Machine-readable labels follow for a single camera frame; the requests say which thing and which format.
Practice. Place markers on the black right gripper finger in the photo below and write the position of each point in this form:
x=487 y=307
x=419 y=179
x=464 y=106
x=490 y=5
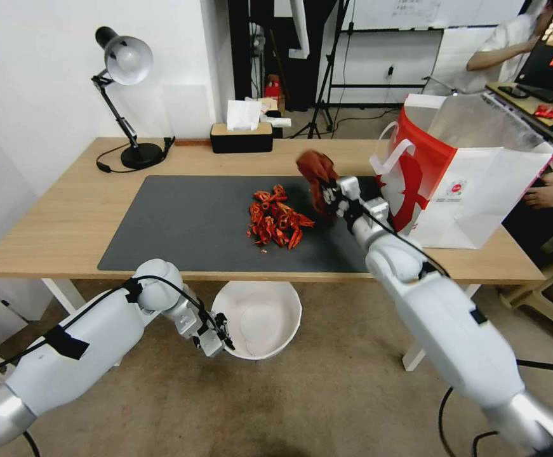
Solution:
x=328 y=189
x=334 y=210

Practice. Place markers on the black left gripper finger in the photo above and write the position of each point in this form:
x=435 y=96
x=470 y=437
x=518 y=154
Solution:
x=228 y=341
x=222 y=323

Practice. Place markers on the white round container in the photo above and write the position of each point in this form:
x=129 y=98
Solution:
x=257 y=323

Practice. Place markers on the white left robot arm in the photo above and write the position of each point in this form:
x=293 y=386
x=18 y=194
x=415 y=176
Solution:
x=90 y=333

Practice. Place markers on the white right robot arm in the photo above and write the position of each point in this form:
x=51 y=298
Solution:
x=447 y=323

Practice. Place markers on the red cooked shrimp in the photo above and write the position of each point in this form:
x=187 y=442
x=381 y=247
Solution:
x=294 y=239
x=303 y=220
x=278 y=192
x=260 y=195

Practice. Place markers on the red shrimp pile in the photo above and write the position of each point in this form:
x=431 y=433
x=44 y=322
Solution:
x=271 y=221

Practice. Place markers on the red and white takeout bag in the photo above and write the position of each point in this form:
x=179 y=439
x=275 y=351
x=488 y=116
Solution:
x=471 y=190

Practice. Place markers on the black desk mat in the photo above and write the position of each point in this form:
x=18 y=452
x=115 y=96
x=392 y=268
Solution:
x=185 y=228

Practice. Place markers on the black tissue box wooden lid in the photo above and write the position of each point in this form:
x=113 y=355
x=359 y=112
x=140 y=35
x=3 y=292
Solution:
x=241 y=139

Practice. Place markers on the black tripod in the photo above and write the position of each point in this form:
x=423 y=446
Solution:
x=326 y=85

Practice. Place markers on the white tissue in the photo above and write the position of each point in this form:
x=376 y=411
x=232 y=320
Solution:
x=243 y=114

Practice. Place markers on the white hanging robot part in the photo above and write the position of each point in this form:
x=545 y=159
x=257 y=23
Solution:
x=301 y=28

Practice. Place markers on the wooden table with white legs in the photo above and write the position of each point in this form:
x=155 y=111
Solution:
x=66 y=214

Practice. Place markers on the seated person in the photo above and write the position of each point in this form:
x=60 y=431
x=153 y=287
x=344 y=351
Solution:
x=543 y=223

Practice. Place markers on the wooden desk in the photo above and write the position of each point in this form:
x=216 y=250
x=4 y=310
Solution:
x=519 y=107

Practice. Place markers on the beige plastic stool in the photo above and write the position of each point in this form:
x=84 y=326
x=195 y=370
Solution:
x=538 y=295

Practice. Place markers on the black and silver desk lamp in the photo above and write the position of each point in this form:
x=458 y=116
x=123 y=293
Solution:
x=128 y=57

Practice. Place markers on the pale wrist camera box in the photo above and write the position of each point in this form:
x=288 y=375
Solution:
x=349 y=186
x=209 y=345

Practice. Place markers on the whiteboard with black frame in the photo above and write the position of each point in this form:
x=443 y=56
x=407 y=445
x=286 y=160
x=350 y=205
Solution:
x=385 y=57

